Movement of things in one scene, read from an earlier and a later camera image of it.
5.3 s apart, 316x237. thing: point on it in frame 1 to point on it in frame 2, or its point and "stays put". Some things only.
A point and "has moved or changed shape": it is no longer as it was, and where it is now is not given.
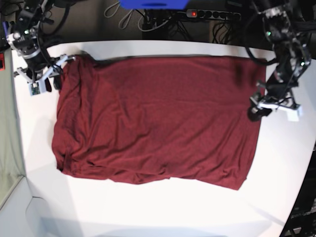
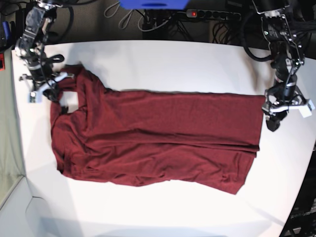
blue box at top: x=154 y=4 stays put
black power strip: x=213 y=14 stays put
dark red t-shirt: x=137 y=122 has moved or changed shape
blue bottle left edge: x=5 y=24 stays put
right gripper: x=276 y=93 to x=285 y=94
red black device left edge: x=2 y=66 stays put
